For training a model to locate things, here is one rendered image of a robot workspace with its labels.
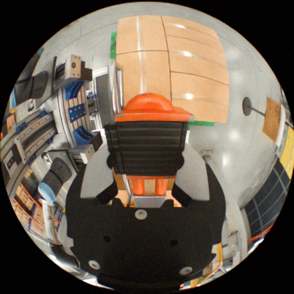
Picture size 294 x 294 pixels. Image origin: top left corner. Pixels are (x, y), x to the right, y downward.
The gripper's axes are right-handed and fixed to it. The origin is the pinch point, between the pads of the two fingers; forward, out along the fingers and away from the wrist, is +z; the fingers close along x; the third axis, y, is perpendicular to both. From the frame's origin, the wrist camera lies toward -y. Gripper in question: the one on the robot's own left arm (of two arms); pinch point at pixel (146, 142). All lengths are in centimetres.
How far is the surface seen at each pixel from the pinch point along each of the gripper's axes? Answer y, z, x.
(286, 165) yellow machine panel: 91, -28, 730
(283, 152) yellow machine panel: 50, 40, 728
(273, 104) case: -44, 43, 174
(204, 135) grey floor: 52, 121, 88
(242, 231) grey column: 90, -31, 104
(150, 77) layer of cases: -18, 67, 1
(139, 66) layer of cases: -28, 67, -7
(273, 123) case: -15, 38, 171
